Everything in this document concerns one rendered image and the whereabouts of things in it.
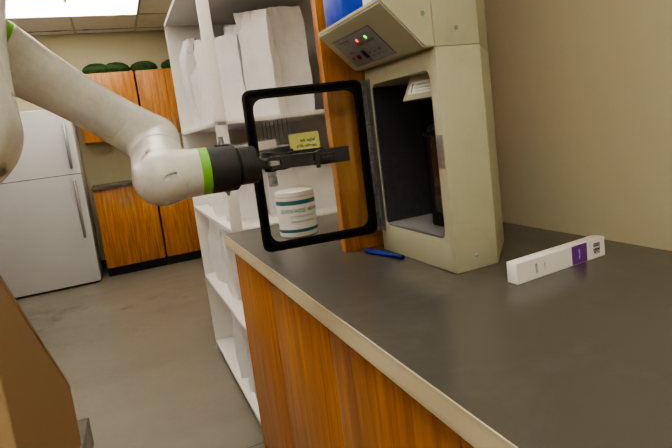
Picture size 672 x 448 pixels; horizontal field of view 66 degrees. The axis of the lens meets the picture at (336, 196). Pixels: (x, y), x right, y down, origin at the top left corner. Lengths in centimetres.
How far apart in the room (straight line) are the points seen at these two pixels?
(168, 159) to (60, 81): 22
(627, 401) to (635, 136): 74
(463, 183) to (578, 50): 47
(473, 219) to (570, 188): 39
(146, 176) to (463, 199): 63
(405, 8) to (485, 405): 72
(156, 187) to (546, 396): 70
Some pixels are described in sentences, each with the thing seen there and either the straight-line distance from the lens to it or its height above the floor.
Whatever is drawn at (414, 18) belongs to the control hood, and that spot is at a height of 147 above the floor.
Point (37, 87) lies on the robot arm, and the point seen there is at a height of 140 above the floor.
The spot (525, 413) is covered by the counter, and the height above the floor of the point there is 94.
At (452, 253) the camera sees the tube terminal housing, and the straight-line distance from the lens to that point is 112.
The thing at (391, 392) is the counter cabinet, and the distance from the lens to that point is 90.
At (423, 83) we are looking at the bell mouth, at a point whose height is 135.
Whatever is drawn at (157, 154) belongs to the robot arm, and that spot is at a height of 127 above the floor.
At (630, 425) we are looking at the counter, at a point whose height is 94.
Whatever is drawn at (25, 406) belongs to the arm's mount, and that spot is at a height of 109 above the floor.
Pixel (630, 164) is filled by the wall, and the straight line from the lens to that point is 133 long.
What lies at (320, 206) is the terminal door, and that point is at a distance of 130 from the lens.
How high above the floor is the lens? 128
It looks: 8 degrees down
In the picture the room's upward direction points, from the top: 7 degrees counter-clockwise
